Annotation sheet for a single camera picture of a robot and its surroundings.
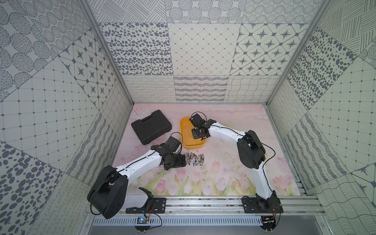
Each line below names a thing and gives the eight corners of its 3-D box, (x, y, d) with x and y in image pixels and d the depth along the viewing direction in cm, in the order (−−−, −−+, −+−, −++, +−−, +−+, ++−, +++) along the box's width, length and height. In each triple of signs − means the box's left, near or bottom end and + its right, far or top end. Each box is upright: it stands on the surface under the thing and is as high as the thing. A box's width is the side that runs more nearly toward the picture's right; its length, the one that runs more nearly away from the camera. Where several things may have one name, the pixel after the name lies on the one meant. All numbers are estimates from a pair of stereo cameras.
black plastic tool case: (142, 146, 96) (140, 143, 92) (131, 127, 106) (129, 124, 103) (173, 129, 105) (172, 125, 102) (160, 113, 115) (159, 109, 112)
